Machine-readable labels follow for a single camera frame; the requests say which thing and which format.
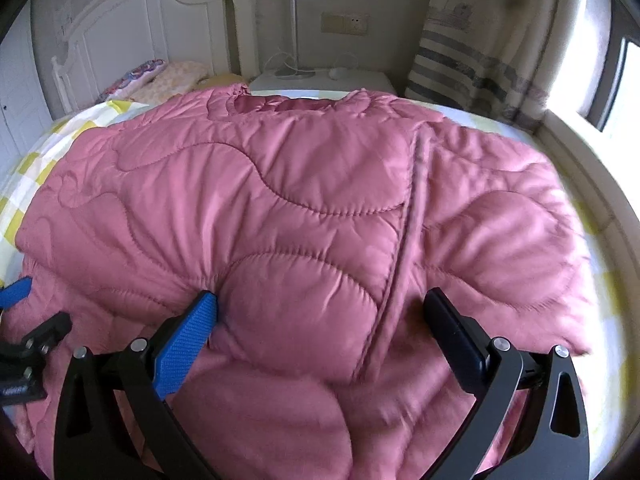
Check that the white nightstand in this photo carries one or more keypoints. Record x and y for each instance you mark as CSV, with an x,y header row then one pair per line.
x,y
360,82

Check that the yellow checked bed sheet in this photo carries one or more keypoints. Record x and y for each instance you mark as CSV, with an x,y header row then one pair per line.
x,y
35,165

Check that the striped printed curtain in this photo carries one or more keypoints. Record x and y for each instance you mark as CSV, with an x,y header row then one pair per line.
x,y
475,60

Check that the white bed headboard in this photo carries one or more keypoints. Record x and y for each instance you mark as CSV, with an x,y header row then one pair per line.
x,y
125,35

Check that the pink quilted jacket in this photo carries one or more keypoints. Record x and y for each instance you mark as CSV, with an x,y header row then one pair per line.
x,y
300,185

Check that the white wardrobe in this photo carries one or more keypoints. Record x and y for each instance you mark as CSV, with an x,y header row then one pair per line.
x,y
20,95

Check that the beige wall socket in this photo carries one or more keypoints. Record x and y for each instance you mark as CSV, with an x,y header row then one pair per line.
x,y
344,23

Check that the window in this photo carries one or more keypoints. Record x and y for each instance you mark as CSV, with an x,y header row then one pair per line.
x,y
625,85

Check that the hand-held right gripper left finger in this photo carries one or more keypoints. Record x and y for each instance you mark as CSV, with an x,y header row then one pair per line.
x,y
190,340

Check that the metal pole lamp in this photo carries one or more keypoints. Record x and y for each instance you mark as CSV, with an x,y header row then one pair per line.
x,y
294,20

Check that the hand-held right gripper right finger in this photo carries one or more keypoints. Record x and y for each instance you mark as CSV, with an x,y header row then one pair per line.
x,y
452,337

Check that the yellow cushion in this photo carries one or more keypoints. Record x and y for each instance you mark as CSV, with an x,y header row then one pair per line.
x,y
222,81

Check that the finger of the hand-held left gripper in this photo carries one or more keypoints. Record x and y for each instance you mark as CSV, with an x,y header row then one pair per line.
x,y
45,332
15,292

